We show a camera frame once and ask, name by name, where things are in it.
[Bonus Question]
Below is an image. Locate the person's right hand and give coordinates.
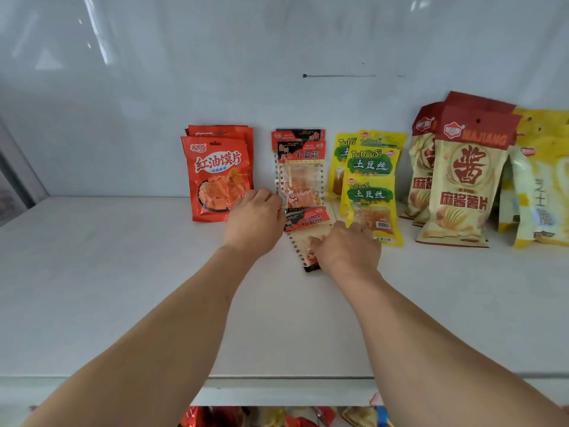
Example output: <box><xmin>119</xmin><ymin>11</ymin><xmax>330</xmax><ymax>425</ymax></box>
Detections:
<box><xmin>309</xmin><ymin>221</ymin><xmax>383</xmax><ymax>281</ymax></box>

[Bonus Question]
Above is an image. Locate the person's left hand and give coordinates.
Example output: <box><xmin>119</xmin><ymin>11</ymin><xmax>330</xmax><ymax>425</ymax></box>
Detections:
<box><xmin>222</xmin><ymin>188</ymin><xmax>288</xmax><ymax>261</ymax></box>

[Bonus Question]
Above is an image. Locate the clear snack packet red label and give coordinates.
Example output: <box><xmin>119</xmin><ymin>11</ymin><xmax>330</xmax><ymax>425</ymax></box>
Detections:
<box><xmin>284</xmin><ymin>206</ymin><xmax>335</xmax><ymax>273</ymax></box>
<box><xmin>276</xmin><ymin>140</ymin><xmax>328</xmax><ymax>210</ymax></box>
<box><xmin>271</xmin><ymin>128</ymin><xmax>326</xmax><ymax>151</ymax></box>

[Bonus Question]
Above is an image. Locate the person's right forearm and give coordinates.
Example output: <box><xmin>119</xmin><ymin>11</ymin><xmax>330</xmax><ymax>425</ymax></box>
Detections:
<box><xmin>331</xmin><ymin>269</ymin><xmax>569</xmax><ymax>427</ymax></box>

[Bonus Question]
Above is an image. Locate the person's left forearm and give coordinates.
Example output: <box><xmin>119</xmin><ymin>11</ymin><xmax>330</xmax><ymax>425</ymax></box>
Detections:
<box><xmin>20</xmin><ymin>245</ymin><xmax>263</xmax><ymax>427</ymax></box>

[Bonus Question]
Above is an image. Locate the orange-red snack packet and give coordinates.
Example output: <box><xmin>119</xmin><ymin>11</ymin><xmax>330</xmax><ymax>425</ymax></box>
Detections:
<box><xmin>180</xmin><ymin>136</ymin><xmax>254</xmax><ymax>223</ymax></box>
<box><xmin>188</xmin><ymin>125</ymin><xmax>255</xmax><ymax>190</ymax></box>
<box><xmin>185</xmin><ymin>128</ymin><xmax>249</xmax><ymax>139</ymax></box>

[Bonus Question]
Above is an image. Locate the yellow snack packet green label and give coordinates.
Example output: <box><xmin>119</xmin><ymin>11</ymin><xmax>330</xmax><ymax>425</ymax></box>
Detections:
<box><xmin>357</xmin><ymin>130</ymin><xmax>409</xmax><ymax>150</ymax></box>
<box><xmin>327</xmin><ymin>132</ymin><xmax>359</xmax><ymax>201</ymax></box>
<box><xmin>345</xmin><ymin>175</ymin><xmax>405</xmax><ymax>248</ymax></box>
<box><xmin>341</xmin><ymin>145</ymin><xmax>402</xmax><ymax>217</ymax></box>

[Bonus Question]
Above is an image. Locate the pile of mixed snack packets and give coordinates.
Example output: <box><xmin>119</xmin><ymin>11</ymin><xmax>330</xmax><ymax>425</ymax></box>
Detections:
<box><xmin>180</xmin><ymin>405</ymin><xmax>394</xmax><ymax>427</ymax></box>

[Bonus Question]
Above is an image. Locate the yellow and white chip bag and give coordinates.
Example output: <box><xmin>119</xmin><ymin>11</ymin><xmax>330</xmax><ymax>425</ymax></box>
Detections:
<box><xmin>509</xmin><ymin>136</ymin><xmax>569</xmax><ymax>249</ymax></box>
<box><xmin>497</xmin><ymin>107</ymin><xmax>569</xmax><ymax>233</ymax></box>

